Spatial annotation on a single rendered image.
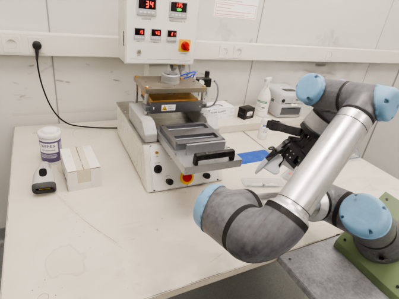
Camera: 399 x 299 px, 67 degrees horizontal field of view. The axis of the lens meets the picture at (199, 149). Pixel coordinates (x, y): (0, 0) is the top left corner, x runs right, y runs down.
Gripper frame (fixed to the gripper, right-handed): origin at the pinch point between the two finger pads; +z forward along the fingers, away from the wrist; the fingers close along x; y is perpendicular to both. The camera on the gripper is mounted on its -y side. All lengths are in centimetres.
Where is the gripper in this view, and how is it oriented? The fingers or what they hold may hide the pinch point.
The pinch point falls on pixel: (265, 170)
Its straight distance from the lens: 101.1
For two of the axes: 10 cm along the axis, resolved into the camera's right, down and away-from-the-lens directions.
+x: 6.4, -0.4, 7.7
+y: 5.6, 7.0, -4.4
